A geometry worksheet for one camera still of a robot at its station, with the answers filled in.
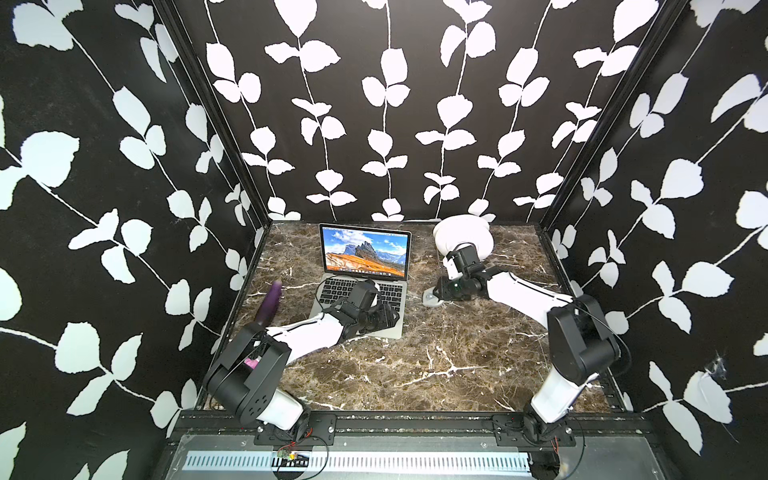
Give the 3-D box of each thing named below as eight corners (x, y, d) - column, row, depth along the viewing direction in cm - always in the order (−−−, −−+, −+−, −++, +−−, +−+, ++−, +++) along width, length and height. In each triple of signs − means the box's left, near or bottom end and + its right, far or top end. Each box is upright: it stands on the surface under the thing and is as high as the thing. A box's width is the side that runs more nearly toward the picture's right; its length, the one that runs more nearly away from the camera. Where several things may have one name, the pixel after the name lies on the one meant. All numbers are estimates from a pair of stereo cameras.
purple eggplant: (258, 326, 94) (254, 321, 91) (271, 285, 104) (268, 279, 101) (272, 326, 94) (268, 321, 91) (283, 285, 104) (281, 279, 101)
